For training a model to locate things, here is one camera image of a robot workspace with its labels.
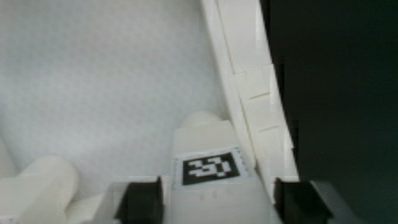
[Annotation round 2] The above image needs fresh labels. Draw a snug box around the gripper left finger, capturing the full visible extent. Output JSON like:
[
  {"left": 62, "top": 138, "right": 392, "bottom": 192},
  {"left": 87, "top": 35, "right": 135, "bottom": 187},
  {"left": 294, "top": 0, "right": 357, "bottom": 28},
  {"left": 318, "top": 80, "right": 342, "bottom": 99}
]
[{"left": 99, "top": 176, "right": 163, "bottom": 224}]

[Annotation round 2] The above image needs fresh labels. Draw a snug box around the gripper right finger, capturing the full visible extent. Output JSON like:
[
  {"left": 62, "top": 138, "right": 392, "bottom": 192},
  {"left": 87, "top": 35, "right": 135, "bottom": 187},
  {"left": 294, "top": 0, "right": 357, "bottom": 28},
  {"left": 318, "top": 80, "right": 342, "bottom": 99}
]
[{"left": 273, "top": 179, "right": 358, "bottom": 224}]

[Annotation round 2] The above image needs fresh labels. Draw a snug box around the white desk leg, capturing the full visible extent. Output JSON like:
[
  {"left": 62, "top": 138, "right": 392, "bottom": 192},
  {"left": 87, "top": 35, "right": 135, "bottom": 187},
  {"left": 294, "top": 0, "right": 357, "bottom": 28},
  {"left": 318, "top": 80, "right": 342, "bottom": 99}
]
[
  {"left": 0, "top": 156, "right": 79, "bottom": 224},
  {"left": 167, "top": 111, "right": 282, "bottom": 224}
]

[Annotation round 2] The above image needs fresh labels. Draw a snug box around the white desk top tray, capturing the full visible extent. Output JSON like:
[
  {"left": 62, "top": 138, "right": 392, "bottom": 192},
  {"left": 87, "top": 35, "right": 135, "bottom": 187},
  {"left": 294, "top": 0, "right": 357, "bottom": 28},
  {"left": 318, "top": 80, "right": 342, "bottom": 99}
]
[{"left": 0, "top": 0, "right": 262, "bottom": 224}]

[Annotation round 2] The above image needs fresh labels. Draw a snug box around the white U-shaped obstacle frame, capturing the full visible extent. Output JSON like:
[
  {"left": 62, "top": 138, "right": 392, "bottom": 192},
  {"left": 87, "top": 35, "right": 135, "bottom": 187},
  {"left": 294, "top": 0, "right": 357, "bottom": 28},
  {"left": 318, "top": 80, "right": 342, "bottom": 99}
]
[{"left": 214, "top": 0, "right": 298, "bottom": 195}]

